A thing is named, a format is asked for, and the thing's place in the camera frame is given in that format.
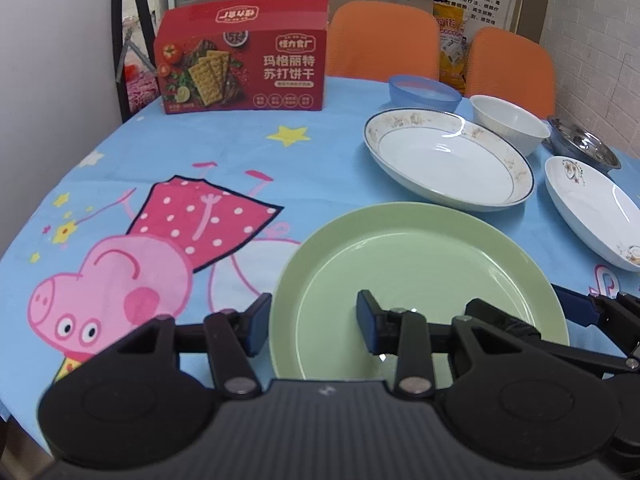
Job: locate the yellow snack bag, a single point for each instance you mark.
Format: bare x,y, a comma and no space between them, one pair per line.
453,45

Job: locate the black metal rack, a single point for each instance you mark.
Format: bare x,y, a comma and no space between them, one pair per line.
133,27

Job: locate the right orange chair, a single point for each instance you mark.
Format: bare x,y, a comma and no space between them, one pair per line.
512,68

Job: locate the white bowl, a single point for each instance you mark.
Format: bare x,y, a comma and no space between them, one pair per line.
522,129

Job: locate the white gold-rimmed deep plate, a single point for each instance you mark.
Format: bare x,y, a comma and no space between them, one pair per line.
448,160

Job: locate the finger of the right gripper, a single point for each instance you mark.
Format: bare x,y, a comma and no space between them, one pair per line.
580,309

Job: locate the white floral plate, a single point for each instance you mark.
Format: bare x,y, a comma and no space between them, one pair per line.
597,210

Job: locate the blue translucent plastic bowl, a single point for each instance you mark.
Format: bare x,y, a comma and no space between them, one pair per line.
420,92

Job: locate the stainless steel bowl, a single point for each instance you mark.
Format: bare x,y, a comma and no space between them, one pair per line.
570,140

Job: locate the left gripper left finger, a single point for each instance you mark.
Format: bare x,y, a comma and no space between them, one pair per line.
229,340

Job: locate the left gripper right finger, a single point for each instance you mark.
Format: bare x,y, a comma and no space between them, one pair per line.
408,336

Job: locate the blue cartoon pig tablecloth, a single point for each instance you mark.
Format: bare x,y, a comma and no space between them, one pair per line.
191,214

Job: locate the green plate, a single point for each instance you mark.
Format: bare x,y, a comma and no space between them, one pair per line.
417,257

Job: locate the left orange chair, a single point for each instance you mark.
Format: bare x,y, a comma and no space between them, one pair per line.
377,40

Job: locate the red cracker box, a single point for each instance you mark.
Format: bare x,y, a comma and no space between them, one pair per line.
242,55

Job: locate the orange chair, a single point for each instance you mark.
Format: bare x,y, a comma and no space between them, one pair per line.
512,68
377,40

